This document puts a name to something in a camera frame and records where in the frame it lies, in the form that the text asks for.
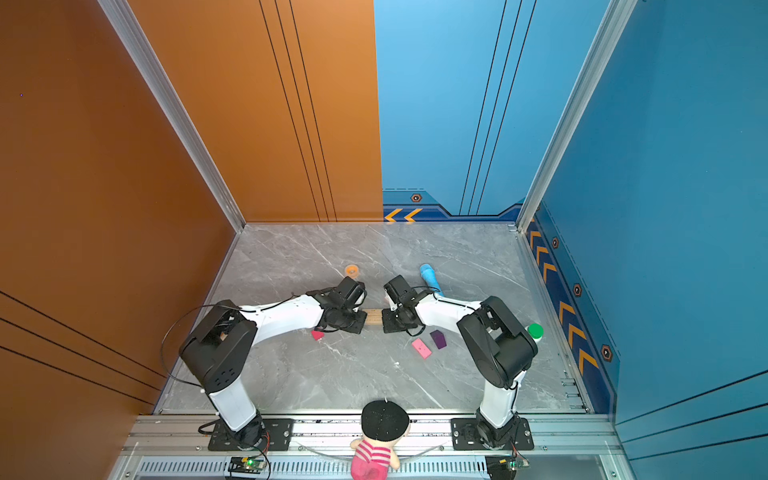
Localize aluminium front rail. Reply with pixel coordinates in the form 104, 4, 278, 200
119, 413, 625, 458

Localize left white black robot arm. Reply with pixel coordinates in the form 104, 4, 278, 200
179, 277, 367, 444

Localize left green circuit board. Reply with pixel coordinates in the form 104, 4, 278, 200
227, 456, 271, 479

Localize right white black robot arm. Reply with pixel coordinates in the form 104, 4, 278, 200
382, 276, 544, 448

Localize orange tape roll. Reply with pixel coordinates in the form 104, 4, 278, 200
345, 264, 360, 279

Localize pink wood block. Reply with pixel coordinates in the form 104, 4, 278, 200
411, 338, 432, 359

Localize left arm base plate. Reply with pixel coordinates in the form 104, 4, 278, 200
198, 416, 294, 453

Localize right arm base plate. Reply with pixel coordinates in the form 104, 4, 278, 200
451, 416, 535, 451

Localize blue toy microphone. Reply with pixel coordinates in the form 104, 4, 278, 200
419, 264, 442, 295

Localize white bottle green cap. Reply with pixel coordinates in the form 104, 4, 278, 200
527, 323, 544, 343

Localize natural wood block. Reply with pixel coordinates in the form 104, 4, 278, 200
365, 309, 383, 326

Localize doll with black hat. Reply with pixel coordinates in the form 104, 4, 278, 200
350, 399, 410, 480

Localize purple wood block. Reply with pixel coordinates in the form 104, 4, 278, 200
430, 330, 447, 350

